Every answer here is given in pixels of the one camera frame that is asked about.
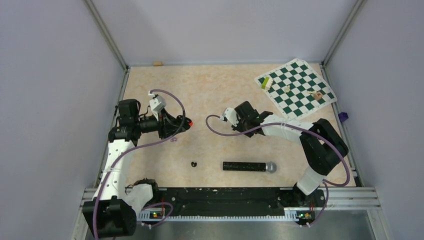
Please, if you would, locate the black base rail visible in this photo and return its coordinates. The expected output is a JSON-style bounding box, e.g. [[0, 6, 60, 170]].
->
[[148, 187, 325, 218]]

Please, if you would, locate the green white chessboard mat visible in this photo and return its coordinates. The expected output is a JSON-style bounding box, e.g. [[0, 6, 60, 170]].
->
[[254, 58, 337, 120]]

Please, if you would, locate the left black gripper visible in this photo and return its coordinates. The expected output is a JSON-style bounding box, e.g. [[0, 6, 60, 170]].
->
[[134, 107, 186, 139]]

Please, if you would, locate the purple cable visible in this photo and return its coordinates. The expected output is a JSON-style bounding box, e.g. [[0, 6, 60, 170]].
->
[[92, 88, 186, 240], [205, 114, 351, 227]]

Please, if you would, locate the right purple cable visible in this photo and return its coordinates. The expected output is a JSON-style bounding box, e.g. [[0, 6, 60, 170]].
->
[[205, 114, 351, 227]]

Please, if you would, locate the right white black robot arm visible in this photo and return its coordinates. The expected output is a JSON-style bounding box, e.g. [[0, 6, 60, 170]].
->
[[223, 101, 349, 206]]

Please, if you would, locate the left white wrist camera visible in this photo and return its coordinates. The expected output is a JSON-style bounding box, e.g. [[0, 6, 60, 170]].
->
[[148, 92, 166, 122]]

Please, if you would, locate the green white block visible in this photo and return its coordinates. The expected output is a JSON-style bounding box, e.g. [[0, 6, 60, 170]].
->
[[261, 76, 270, 90]]

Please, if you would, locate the black microphone silver head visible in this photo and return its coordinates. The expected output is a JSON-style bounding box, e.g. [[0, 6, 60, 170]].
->
[[222, 161, 277, 173]]

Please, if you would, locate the purple small object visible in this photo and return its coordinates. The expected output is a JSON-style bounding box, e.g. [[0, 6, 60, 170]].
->
[[338, 112, 349, 123]]

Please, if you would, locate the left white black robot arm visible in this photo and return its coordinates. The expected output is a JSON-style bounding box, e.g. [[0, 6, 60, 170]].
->
[[82, 95, 193, 240]]

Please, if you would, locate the wooden letter cube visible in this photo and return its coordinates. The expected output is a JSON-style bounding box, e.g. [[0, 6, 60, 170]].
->
[[313, 92, 323, 101]]

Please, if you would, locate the beige chess piece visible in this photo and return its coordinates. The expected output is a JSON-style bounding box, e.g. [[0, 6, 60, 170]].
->
[[284, 85, 291, 93]]

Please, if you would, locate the small wooden block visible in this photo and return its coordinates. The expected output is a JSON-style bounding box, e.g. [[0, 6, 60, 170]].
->
[[153, 61, 163, 67]]

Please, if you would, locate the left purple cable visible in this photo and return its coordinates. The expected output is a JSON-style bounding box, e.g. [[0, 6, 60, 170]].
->
[[92, 88, 186, 240]]

